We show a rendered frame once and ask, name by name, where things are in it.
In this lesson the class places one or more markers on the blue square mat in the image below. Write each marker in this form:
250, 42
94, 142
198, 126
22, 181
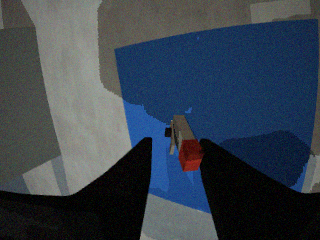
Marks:
251, 89

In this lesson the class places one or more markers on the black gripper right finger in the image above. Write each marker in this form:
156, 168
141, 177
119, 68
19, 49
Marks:
248, 205

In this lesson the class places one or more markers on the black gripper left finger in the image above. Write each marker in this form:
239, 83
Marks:
110, 208

